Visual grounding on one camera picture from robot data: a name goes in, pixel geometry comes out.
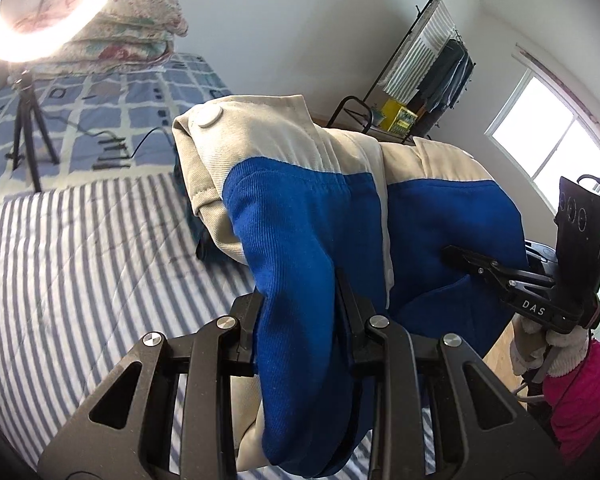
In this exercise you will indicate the dark navy folded garment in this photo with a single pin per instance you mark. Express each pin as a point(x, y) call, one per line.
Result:
point(206, 250)

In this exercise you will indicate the dark hanging clothes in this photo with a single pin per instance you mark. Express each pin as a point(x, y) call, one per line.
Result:
point(447, 77)

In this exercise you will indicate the beige and blue jacket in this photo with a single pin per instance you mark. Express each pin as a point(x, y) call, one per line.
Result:
point(300, 204)

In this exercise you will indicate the white framed window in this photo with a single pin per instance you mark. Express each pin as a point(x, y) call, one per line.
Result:
point(545, 130)

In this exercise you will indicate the black tripod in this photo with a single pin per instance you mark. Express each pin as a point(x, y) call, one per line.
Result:
point(29, 114)

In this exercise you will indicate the black clothes rack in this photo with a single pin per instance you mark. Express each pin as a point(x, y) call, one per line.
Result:
point(362, 113)

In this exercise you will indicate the yellow box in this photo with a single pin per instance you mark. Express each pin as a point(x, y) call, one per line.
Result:
point(396, 119)

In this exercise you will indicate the right hand white glove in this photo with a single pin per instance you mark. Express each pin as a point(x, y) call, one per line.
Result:
point(531, 344)

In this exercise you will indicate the pink right sleeve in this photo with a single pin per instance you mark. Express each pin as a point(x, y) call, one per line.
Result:
point(572, 388)

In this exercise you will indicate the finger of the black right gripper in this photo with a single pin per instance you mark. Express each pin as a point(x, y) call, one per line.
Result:
point(471, 263)

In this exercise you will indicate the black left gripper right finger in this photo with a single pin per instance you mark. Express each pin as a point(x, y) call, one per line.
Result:
point(439, 411)

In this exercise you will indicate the striped hanging cloth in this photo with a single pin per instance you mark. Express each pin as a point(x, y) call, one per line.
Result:
point(423, 44)

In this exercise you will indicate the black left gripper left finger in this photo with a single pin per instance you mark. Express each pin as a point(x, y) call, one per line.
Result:
point(164, 411)

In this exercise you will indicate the striped blue bed sheet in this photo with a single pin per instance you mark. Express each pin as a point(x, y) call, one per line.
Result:
point(84, 273)

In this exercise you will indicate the floral folded quilt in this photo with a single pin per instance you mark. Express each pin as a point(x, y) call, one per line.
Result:
point(124, 32)

